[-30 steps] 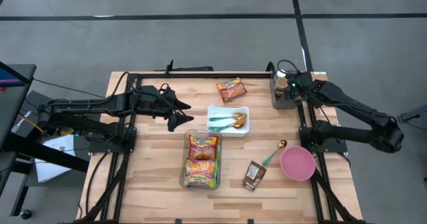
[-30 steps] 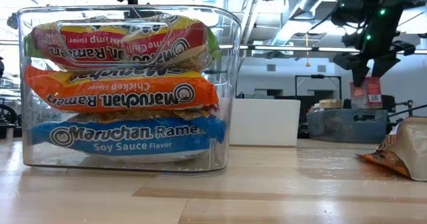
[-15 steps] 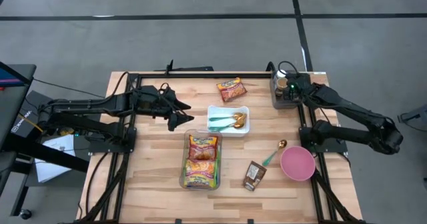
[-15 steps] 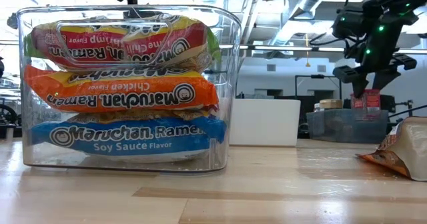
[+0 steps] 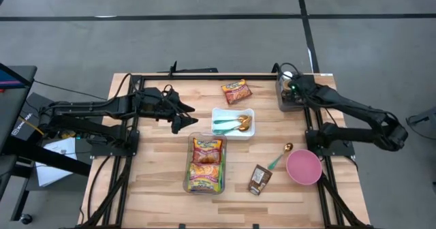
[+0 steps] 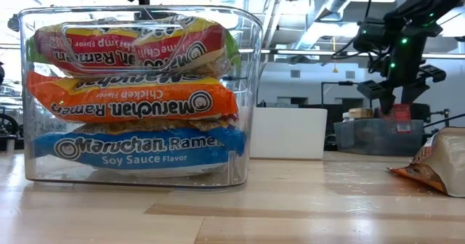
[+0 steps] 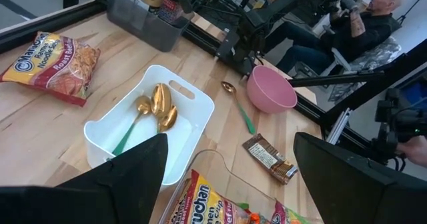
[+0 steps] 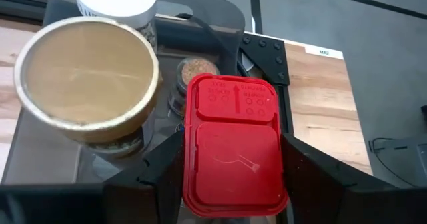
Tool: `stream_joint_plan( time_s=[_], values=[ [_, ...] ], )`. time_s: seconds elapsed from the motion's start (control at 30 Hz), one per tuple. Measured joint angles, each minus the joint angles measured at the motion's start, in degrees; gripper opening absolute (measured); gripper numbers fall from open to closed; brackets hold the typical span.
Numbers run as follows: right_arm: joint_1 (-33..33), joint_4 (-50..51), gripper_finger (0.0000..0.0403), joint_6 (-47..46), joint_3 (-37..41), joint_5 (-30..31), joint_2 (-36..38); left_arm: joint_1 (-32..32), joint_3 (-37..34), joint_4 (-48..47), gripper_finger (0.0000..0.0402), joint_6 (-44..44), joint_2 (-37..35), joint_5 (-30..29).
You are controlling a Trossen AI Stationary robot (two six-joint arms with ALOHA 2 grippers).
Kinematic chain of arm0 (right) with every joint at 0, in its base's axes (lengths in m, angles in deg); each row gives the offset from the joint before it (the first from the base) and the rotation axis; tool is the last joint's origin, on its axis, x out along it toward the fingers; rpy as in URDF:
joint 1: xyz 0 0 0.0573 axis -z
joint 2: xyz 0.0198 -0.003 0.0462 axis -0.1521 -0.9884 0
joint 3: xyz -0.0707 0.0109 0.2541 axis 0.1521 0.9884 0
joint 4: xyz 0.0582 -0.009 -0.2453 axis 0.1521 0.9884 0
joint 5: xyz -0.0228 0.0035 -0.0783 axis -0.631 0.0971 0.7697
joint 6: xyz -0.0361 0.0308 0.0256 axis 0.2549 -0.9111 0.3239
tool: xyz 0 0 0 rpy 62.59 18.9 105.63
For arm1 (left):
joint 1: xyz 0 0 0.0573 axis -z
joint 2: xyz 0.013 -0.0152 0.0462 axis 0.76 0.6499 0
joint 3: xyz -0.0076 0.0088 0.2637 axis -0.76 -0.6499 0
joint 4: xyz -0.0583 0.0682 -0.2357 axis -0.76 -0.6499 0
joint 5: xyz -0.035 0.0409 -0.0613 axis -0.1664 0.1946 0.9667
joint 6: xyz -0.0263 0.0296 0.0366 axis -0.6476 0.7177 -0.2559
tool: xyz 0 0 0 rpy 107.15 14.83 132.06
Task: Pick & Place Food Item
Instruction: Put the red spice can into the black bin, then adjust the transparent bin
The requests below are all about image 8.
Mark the gold-lid herb jar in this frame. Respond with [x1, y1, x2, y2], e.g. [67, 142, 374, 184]
[13, 16, 164, 159]

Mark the white-lid spice bottle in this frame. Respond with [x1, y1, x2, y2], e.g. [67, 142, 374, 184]
[71, 0, 159, 51]

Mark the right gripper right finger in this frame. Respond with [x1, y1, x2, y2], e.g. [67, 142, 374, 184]
[282, 133, 427, 224]

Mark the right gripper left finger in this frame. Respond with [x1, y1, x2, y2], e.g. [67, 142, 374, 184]
[0, 130, 185, 224]

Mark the white table label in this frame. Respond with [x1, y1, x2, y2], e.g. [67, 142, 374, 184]
[304, 43, 344, 60]

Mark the small clear plastic container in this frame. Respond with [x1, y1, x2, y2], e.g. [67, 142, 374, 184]
[1, 0, 248, 185]

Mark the small glass spice jar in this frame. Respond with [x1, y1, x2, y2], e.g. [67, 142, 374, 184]
[168, 57, 221, 117]

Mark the red patterned paprika tin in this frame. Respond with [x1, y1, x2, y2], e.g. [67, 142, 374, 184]
[182, 73, 290, 219]

